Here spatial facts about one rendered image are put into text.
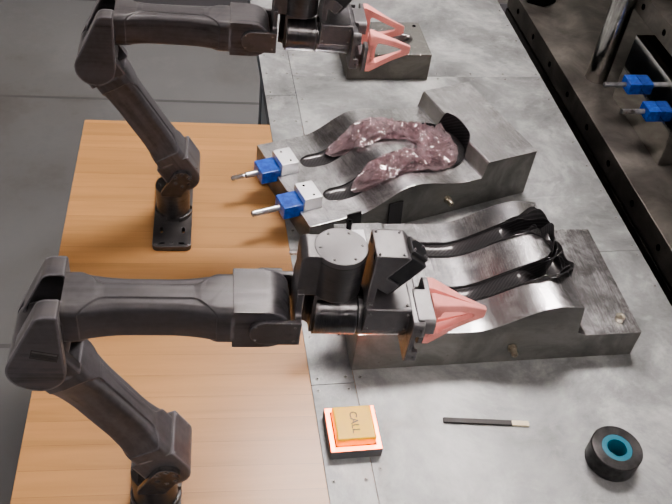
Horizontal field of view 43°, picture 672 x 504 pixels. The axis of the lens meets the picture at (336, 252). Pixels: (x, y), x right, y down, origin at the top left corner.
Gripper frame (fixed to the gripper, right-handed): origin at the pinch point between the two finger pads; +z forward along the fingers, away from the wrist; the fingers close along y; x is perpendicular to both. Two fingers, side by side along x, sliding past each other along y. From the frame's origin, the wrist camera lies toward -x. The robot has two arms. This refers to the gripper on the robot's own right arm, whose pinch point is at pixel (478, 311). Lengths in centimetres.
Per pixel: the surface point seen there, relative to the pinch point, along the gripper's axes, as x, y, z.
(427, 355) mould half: 36.3, 22.6, 5.7
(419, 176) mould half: 29, 61, 9
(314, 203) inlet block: 33, 56, -11
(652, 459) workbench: 38, 4, 39
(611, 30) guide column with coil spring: 24, 113, 65
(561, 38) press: 39, 135, 63
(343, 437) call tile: 36.0, 6.6, -10.1
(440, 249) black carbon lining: 31, 43, 11
